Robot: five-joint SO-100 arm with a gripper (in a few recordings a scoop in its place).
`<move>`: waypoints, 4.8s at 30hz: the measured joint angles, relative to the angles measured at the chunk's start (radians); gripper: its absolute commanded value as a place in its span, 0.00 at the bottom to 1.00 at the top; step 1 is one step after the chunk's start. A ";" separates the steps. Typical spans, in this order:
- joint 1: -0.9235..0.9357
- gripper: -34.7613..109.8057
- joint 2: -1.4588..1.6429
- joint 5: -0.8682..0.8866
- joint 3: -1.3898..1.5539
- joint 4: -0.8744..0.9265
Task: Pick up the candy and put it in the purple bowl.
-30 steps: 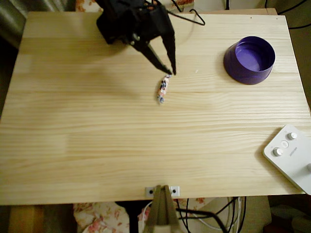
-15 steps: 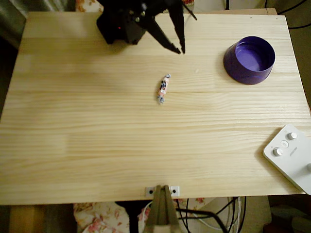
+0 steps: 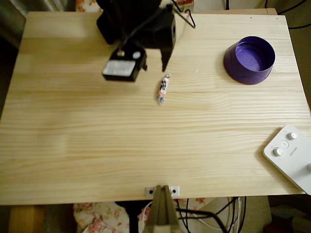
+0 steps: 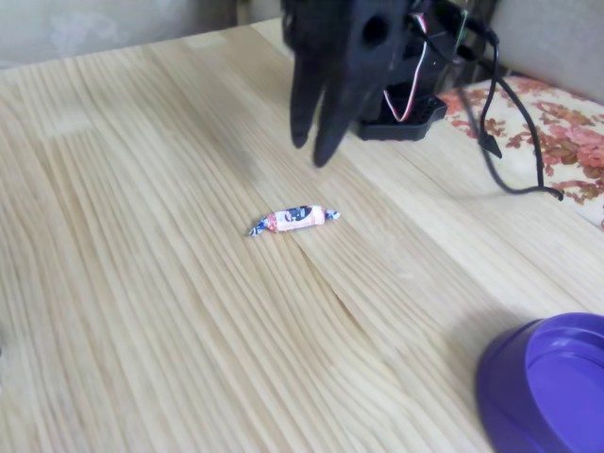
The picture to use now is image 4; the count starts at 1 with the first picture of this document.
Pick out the white red servo wire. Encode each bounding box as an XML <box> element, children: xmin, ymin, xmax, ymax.
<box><xmin>382</xmin><ymin>11</ymin><xmax>438</xmax><ymax>123</ymax></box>

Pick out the floral cloth with trim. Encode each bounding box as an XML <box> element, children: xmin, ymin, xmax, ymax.
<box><xmin>436</xmin><ymin>75</ymin><xmax>604</xmax><ymax>232</ymax></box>

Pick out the purple plastic bowl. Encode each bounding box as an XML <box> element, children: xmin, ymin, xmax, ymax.
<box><xmin>476</xmin><ymin>311</ymin><xmax>604</xmax><ymax>453</ymax></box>

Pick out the black cable with plug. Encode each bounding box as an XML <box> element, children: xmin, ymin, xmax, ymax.
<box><xmin>455</xmin><ymin>42</ymin><xmax>504</xmax><ymax>159</ymax></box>

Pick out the grey curtain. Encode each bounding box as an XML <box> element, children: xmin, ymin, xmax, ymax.
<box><xmin>0</xmin><ymin>0</ymin><xmax>284</xmax><ymax>70</ymax></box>

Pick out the black power cable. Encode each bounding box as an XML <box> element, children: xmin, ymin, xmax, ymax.
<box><xmin>480</xmin><ymin>18</ymin><xmax>565</xmax><ymax>202</ymax></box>

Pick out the candy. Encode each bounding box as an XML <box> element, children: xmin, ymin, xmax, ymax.
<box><xmin>248</xmin><ymin>204</ymin><xmax>342</xmax><ymax>238</ymax></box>

